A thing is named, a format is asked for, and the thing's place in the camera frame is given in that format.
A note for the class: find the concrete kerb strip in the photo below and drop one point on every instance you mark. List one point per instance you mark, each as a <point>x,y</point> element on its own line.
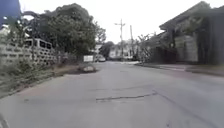
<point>186,68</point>

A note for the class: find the utility pole with crossarm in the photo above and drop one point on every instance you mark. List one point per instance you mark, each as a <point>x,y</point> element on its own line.
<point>120,33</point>

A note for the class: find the weedy grass verge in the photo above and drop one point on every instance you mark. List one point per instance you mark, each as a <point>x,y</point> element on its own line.
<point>23,76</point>

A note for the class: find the pile of rubble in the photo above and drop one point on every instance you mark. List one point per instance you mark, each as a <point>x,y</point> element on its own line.
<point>88,68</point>

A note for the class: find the grey block wall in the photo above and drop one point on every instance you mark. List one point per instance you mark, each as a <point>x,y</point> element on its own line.
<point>20,54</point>

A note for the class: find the blue building corner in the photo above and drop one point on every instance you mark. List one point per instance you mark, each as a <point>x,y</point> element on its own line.
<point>9,10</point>

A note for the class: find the dark building with roof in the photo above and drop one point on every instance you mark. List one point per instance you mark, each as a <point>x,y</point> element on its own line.
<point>196,36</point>

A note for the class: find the white sign board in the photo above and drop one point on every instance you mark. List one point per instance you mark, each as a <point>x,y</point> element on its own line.
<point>88,58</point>

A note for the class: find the pale distant building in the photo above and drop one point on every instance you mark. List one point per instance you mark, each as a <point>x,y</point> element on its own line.
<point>118,51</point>

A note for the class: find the large dark green tree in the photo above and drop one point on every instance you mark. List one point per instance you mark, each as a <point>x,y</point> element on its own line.
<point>71,28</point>

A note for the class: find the plain utility pole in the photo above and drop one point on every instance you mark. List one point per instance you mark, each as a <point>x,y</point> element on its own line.
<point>131,40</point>

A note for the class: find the grey concrete road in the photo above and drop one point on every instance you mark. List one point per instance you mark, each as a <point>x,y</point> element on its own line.
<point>120,83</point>

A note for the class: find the small tree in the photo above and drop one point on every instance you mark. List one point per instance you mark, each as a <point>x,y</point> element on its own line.
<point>106,49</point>

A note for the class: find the vehicle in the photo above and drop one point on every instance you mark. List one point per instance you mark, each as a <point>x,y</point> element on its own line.
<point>100,58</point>

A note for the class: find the white van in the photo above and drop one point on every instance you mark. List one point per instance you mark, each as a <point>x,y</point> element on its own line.
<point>39,43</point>

